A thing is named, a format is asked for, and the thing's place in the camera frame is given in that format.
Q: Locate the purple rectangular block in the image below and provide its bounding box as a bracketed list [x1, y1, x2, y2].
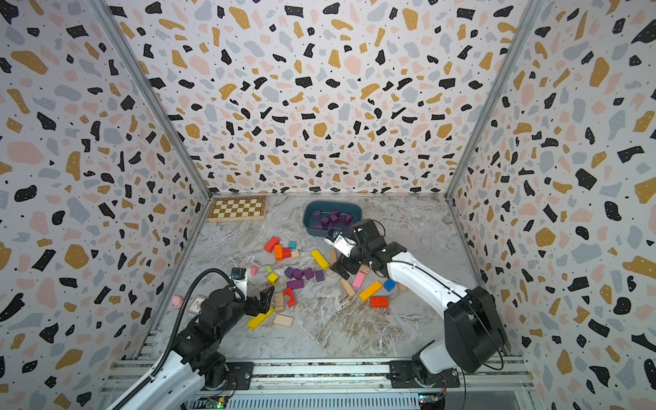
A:
[287, 279, 304, 290]

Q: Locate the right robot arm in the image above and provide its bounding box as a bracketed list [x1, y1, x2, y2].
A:
[325, 219, 507, 387]

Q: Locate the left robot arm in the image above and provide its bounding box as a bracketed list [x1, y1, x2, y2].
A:
[110, 286, 274, 409]

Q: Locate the teal plastic storage bin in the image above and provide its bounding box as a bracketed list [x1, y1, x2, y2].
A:
[302, 201, 362, 237]

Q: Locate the yellow block near gripper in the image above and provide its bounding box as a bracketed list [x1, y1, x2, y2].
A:
[247, 307, 275, 331]

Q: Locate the pink rectangular block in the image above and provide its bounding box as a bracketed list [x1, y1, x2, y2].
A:
[352, 272, 367, 290]

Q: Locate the natural wood long plank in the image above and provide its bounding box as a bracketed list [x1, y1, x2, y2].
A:
[340, 278, 356, 298]

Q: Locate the red arch block front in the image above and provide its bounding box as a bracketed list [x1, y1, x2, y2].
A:
[283, 288, 297, 308]

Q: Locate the natural wood square block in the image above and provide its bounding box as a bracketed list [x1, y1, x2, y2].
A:
[273, 314, 294, 328]

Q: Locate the yellow orange long block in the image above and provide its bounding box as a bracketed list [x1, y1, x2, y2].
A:
[359, 281, 383, 302]

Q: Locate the blue cube block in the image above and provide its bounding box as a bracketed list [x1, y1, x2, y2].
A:
[384, 279, 396, 292]

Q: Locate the red wedge block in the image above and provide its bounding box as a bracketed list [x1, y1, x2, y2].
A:
[369, 297, 390, 309]

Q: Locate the orange rectangular block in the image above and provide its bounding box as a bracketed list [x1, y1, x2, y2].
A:
[273, 244, 285, 261]

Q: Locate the wooden chessboard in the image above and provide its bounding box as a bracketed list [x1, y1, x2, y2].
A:
[208, 196, 268, 223]

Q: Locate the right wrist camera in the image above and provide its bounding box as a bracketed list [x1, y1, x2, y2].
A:
[325, 229, 357, 257]

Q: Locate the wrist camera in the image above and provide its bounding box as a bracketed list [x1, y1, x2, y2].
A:
[231, 268, 248, 300]
[325, 229, 357, 257]

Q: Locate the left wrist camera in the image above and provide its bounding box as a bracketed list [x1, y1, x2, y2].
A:
[231, 268, 248, 300]

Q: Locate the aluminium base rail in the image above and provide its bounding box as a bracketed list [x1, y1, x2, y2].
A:
[96, 355, 539, 410]

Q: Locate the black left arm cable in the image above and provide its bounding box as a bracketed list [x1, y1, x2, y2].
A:
[109, 267, 234, 410]

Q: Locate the aluminium corner post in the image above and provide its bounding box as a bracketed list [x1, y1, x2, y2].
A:
[444, 0, 544, 203]

